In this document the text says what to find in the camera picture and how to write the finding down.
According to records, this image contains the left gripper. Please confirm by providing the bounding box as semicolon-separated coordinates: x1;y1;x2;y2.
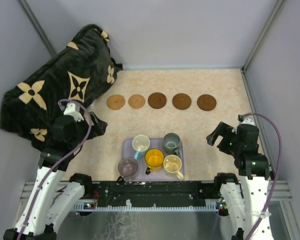
69;111;107;149

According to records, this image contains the dark woven rattan coaster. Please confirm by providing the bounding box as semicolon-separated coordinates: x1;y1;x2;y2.
106;94;126;110

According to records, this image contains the grey ceramic mug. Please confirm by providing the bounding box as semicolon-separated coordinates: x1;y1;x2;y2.
163;132;182;158

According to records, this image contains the brown wooden coaster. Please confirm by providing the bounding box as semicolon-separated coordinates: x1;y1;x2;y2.
172;93;192;110

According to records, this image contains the cream mug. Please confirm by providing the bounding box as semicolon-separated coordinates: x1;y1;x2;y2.
163;155;185;181

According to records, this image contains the light woven rattan coaster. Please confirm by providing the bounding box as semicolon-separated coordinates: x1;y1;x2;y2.
128;94;146;109

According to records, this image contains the dark wooden coaster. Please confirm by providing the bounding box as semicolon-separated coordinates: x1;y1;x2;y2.
147;92;167;109

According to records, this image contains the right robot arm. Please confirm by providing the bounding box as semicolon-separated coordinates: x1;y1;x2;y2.
206;117;274;240

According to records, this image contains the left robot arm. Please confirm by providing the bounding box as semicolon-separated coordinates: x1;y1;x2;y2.
3;111;108;240

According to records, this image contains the black floral blanket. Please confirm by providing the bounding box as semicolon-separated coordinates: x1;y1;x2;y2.
0;24;123;151

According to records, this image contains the lavender plastic tray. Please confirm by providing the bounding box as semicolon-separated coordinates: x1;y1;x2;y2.
121;138;180;182

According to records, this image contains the purple glass mug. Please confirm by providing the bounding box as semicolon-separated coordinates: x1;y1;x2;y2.
117;157;139;182

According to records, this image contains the yellow mug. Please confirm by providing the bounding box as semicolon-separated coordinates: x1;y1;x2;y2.
145;148;165;175

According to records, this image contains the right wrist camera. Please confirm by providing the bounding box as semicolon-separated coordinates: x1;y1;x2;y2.
238;114;256;126

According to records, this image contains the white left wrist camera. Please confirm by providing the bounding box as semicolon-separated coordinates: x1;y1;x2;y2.
63;102;84;122

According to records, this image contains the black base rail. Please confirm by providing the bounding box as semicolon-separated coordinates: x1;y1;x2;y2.
81;181;221;208

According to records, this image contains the white mug blue handle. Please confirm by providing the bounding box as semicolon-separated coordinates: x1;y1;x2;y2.
132;134;151;160

